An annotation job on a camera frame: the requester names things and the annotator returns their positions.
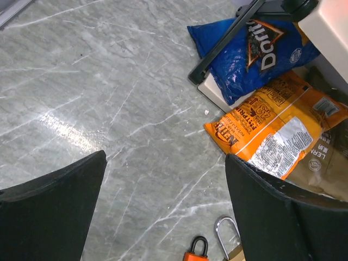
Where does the beige black shelf rack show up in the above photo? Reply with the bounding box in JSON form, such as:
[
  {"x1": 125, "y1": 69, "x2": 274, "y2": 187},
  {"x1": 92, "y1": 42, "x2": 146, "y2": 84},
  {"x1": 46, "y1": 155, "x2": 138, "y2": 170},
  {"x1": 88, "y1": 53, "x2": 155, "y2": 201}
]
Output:
[{"x1": 188, "y1": 1, "x2": 347, "y2": 112}]

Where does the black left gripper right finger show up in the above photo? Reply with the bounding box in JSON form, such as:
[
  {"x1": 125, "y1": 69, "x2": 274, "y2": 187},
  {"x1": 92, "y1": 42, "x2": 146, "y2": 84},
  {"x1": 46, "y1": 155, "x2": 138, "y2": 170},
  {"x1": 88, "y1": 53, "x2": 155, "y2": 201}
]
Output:
[{"x1": 225, "y1": 154, "x2": 347, "y2": 260}]

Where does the blue Doritos chip bag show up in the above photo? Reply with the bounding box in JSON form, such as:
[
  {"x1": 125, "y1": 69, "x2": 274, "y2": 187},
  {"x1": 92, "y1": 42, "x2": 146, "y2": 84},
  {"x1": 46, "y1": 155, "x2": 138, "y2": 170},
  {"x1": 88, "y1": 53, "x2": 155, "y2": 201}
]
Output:
[{"x1": 187, "y1": 17, "x2": 321, "y2": 106}]

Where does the orange black small padlock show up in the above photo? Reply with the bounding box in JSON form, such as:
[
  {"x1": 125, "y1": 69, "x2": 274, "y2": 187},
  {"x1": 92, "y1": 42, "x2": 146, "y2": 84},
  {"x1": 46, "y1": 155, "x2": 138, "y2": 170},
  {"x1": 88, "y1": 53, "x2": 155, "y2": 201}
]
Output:
[{"x1": 183, "y1": 235, "x2": 209, "y2": 261}]

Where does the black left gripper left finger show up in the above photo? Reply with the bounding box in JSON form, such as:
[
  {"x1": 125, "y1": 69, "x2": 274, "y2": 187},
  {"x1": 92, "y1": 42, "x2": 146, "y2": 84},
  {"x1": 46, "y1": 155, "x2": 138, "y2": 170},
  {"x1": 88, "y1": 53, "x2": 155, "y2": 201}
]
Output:
[{"x1": 1, "y1": 150, "x2": 107, "y2": 260}]

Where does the large brass padlock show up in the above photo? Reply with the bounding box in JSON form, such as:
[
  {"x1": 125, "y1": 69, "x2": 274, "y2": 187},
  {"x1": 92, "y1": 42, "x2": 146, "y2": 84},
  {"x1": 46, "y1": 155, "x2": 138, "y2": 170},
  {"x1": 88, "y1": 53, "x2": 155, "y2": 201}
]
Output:
[{"x1": 214, "y1": 215, "x2": 245, "y2": 261}]

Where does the orange potato chip bag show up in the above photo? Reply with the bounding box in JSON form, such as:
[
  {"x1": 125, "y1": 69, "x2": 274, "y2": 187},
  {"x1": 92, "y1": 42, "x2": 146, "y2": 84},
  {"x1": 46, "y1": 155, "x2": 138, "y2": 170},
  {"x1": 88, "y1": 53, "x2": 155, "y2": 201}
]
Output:
[{"x1": 204, "y1": 71, "x2": 347, "y2": 180}]

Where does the brown paper snack bag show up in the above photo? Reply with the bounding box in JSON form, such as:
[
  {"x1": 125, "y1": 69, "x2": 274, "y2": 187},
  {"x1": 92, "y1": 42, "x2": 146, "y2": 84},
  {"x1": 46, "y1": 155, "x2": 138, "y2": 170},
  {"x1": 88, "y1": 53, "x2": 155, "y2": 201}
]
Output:
[{"x1": 287, "y1": 121, "x2": 347, "y2": 201}]

